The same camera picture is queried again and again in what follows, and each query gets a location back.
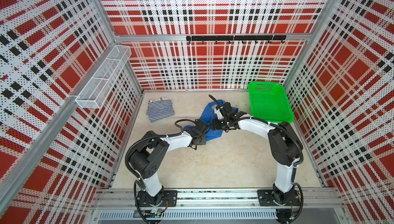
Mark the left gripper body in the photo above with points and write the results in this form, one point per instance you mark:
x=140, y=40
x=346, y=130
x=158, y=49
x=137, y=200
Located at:
x=202, y=140

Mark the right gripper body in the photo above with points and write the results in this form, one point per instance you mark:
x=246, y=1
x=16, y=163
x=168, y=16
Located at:
x=220, y=124

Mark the blue white striped tank top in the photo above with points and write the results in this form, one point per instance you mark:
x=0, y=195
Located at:
x=159, y=109

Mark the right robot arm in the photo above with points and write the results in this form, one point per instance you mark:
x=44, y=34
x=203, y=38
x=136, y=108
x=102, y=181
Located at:
x=284, y=144

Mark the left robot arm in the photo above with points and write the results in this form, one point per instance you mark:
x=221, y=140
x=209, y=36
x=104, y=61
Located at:
x=144, y=157

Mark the green plastic basket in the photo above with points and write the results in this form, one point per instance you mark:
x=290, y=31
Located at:
x=269, y=101

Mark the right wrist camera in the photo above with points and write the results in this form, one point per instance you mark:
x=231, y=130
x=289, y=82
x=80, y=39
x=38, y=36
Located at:
x=218, y=113

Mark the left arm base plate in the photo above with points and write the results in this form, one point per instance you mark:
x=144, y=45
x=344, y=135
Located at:
x=165, y=198

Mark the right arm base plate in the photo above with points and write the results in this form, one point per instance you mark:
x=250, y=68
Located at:
x=278, y=198

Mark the black hook rail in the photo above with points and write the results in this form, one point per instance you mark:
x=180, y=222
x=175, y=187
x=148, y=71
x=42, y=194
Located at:
x=268, y=38

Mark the white wire mesh shelf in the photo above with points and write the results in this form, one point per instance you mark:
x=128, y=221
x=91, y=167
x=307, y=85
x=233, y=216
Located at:
x=105, y=75

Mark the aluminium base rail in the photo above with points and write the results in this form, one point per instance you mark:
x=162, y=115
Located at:
x=233, y=206

